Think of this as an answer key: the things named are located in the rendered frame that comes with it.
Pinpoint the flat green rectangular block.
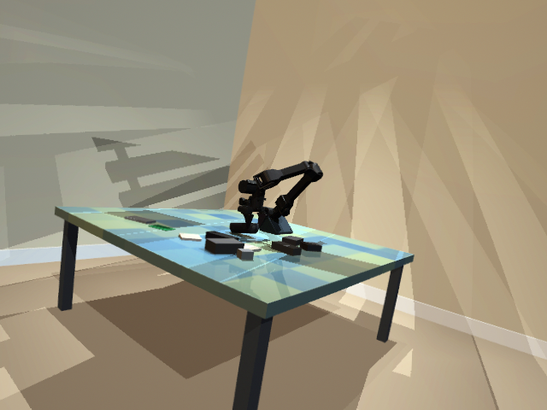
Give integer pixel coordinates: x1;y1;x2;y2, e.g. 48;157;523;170
149;225;176;231

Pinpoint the white flat square tile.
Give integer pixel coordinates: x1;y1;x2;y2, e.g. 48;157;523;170
244;243;262;252

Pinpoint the cream flat square block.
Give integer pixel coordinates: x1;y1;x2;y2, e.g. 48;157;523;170
179;233;202;242

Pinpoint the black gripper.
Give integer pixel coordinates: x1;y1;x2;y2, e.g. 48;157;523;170
238;194;274;229

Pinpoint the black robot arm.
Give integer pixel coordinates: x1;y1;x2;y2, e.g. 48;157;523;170
238;161;323;221

